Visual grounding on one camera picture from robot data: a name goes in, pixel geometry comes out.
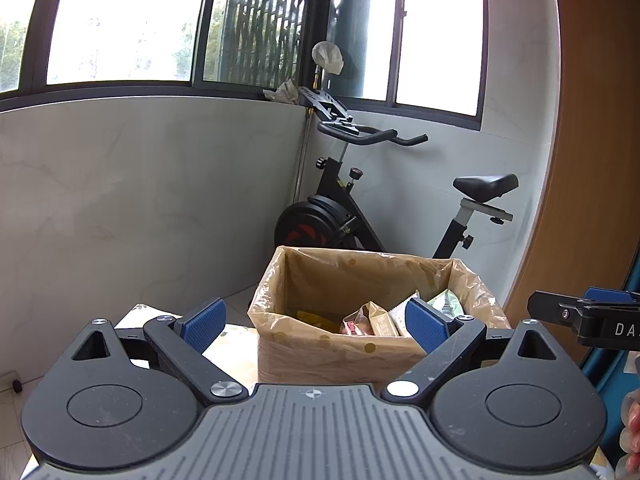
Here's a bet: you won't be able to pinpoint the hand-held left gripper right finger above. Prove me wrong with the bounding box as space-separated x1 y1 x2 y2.
380 297 581 403

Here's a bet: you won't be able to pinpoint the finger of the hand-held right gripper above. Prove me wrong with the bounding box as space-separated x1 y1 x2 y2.
527 290 587 333
584 287 640 307

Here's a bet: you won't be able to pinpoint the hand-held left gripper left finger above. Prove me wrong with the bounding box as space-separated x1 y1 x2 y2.
52 296 248 403

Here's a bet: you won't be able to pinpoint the brown cardboard box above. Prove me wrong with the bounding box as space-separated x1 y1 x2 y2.
248 246 511 387

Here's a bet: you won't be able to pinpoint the person's right hand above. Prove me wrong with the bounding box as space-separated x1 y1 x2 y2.
619 390 640 479

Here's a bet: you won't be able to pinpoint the white snack packet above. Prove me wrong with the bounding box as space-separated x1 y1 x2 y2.
387 290 422 337

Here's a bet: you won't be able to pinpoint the pale green snack packet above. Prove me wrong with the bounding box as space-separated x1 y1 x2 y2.
427 291 464 319

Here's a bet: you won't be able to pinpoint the checked floral tablecloth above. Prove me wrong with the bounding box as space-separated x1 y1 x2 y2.
112 302 261 389

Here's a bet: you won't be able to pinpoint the yellow snack packet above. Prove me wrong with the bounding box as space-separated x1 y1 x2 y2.
295 310 342 334

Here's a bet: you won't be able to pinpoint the black exercise bike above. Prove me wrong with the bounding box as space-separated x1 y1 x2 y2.
273 86 519 262

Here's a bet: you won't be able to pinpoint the thin metal pole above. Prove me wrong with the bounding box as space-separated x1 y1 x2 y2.
296 67 322 197

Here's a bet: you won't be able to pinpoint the crumpled beige rag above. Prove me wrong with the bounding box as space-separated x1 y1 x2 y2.
262 79 304 106

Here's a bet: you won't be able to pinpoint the white plastic bag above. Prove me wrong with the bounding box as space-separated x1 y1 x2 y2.
311 40 345 75

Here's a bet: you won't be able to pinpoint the dark framed window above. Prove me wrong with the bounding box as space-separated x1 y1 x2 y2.
0 0 494 134

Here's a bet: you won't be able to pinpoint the perforated metal screen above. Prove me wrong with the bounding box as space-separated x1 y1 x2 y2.
202 0 307 84

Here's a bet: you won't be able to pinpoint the dark vertical pipe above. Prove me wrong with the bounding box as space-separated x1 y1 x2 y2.
327 0 374 97

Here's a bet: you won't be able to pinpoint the green trees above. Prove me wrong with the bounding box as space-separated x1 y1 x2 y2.
0 19 27 88

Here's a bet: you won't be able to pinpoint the wooden wall panel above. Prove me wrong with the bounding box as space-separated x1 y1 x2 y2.
502 0 640 367

